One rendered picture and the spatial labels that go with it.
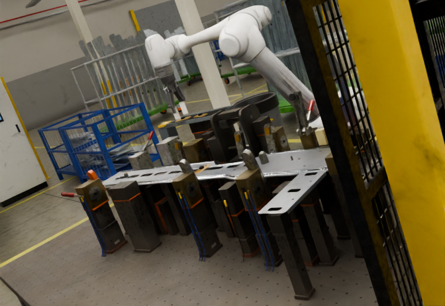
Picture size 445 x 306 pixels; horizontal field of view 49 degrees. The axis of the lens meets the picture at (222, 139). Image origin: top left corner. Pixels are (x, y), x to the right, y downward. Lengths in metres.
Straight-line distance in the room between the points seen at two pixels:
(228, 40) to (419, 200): 1.15
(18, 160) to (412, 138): 7.97
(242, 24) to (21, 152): 6.97
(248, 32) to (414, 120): 1.15
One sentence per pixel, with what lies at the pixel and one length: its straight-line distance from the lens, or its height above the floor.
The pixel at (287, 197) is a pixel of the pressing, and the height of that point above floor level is 1.00.
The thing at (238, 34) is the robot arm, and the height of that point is 1.49.
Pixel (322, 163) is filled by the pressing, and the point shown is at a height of 1.00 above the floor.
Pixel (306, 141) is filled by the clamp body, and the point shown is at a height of 1.02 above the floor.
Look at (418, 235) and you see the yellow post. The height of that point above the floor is 1.01.
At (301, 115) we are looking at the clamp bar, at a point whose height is 1.12.
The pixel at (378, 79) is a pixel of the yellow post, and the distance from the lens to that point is 0.99.
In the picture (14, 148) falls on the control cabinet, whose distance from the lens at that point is 8.65.
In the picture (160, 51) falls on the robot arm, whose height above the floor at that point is 1.53.
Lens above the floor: 1.55
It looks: 12 degrees down
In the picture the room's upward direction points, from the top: 20 degrees counter-clockwise
